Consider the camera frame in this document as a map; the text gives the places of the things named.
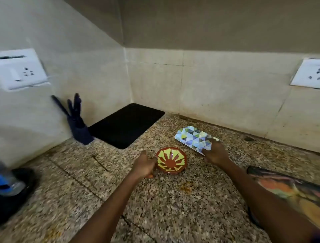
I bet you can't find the triangle-patterned rectangular plate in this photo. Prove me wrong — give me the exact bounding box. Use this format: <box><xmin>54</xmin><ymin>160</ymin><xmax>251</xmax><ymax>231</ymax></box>
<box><xmin>174</xmin><ymin>126</ymin><xmax>220</xmax><ymax>156</ymax></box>

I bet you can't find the white wall socket plate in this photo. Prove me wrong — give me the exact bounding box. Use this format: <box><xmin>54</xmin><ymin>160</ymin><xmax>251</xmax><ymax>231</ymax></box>
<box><xmin>290</xmin><ymin>58</ymin><xmax>320</xmax><ymax>89</ymax></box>
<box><xmin>0</xmin><ymin>48</ymin><xmax>49</xmax><ymax>91</ymax></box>

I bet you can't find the person's right forearm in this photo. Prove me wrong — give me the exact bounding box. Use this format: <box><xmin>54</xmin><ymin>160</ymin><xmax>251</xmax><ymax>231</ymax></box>
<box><xmin>219</xmin><ymin>158</ymin><xmax>320</xmax><ymax>243</ymax></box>

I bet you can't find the person's right hand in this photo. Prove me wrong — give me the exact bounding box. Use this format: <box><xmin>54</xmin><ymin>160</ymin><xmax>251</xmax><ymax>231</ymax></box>
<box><xmin>201</xmin><ymin>138</ymin><xmax>230</xmax><ymax>167</ymax></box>

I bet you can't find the dark blue knife block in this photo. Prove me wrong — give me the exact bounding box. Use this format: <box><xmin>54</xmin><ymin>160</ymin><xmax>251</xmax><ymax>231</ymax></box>
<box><xmin>51</xmin><ymin>93</ymin><xmax>95</xmax><ymax>146</ymax></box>

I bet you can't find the blue and grey bottle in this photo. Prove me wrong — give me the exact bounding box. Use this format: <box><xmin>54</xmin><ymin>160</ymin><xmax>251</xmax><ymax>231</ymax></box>
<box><xmin>0</xmin><ymin>161</ymin><xmax>26</xmax><ymax>197</ymax></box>

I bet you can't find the colourful painted tray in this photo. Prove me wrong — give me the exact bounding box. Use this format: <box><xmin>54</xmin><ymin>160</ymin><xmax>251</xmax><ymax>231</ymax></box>
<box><xmin>246</xmin><ymin>165</ymin><xmax>320</xmax><ymax>229</ymax></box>

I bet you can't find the person's left forearm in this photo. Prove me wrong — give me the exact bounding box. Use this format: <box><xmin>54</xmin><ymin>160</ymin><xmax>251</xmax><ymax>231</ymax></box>
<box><xmin>69</xmin><ymin>172</ymin><xmax>147</xmax><ymax>243</ymax></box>

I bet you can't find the red bowl with yellow pattern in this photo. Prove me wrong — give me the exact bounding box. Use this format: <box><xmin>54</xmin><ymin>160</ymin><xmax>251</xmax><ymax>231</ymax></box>
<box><xmin>155</xmin><ymin>147</ymin><xmax>188</xmax><ymax>174</ymax></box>

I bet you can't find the black cutting board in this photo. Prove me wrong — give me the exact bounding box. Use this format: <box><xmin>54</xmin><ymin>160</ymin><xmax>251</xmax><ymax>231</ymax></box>
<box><xmin>88</xmin><ymin>103</ymin><xmax>165</xmax><ymax>150</ymax></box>

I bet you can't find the person's left hand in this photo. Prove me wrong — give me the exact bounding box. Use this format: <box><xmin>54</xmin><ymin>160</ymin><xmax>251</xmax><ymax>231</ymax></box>
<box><xmin>130</xmin><ymin>150</ymin><xmax>158</xmax><ymax>179</ymax></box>

